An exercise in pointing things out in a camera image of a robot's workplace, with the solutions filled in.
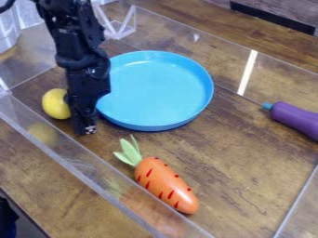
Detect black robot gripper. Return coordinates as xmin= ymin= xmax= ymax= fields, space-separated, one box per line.
xmin=67 ymin=59 xmax=111 ymax=136

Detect yellow toy lemon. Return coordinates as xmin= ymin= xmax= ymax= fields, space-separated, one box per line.
xmin=42 ymin=88 xmax=71 ymax=120

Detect blue plastic plate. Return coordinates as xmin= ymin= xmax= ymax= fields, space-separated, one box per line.
xmin=97 ymin=50 xmax=214 ymax=131

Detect orange toy carrot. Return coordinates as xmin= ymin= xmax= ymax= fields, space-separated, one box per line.
xmin=113 ymin=137 xmax=199 ymax=214

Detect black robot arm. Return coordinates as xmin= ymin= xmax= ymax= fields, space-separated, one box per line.
xmin=33 ymin=0 xmax=111 ymax=135

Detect purple toy eggplant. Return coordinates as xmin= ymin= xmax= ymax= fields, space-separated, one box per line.
xmin=262 ymin=101 xmax=318 ymax=141

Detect clear acrylic triangular bracket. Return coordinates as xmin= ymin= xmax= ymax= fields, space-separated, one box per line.
xmin=93 ymin=2 xmax=136 ymax=40

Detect clear acrylic barrier wall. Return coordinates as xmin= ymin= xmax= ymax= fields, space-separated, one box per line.
xmin=0 ymin=91 xmax=215 ymax=238

